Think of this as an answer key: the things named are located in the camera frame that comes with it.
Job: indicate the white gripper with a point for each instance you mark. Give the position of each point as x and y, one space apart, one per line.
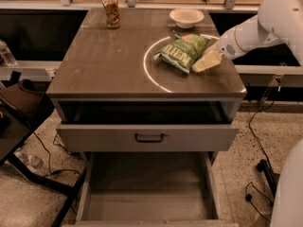
227 44

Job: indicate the green jalapeno chip bag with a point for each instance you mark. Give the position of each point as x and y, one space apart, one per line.
183 52

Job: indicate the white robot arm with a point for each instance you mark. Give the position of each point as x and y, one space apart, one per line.
277 22

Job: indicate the grey drawer cabinet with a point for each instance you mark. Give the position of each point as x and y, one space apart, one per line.
109 77

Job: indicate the open grey lower drawer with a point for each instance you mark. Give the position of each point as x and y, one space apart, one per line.
144 189

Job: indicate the white bowl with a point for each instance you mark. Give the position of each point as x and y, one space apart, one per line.
186 18

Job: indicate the orange patterned drink can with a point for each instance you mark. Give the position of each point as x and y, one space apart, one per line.
112 13

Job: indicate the black floor stand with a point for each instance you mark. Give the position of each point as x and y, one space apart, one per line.
271 177

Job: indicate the dark brown chair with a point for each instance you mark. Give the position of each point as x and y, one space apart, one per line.
26 109

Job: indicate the clear water bottle on shelf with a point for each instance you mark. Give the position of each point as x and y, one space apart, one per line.
6 54

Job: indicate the clear water bottle on floor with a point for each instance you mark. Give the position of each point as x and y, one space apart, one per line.
34 163

